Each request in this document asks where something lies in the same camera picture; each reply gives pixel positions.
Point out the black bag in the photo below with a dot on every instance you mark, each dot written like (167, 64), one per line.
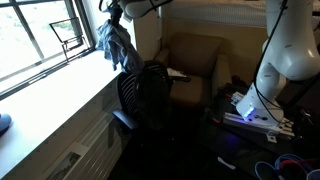
(225, 95)

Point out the black office chair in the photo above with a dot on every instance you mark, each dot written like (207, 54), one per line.
(150, 96)

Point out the wall heater unit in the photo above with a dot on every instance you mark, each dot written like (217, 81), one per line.
(96, 150)

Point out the brown sofa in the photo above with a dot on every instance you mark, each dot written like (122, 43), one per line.
(196, 56)

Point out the blue rounded object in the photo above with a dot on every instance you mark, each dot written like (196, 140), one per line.
(4, 123)

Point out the dark window frame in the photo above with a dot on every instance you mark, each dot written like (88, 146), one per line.
(30, 36)

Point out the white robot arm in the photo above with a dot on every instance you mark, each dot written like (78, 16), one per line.
(293, 50)

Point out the blue cup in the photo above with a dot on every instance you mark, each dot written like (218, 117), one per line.
(314, 175)

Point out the white flat scrap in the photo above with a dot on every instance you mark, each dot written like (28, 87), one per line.
(226, 163)

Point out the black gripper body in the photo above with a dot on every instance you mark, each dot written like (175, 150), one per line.
(116, 10)

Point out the small white cloth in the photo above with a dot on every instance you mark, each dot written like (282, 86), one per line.
(175, 72)

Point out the grey cloth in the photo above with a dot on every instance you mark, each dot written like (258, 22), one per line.
(118, 45)

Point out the white mattress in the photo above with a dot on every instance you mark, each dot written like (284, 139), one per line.
(216, 11)

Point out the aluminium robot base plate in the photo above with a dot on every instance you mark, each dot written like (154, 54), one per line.
(253, 125)

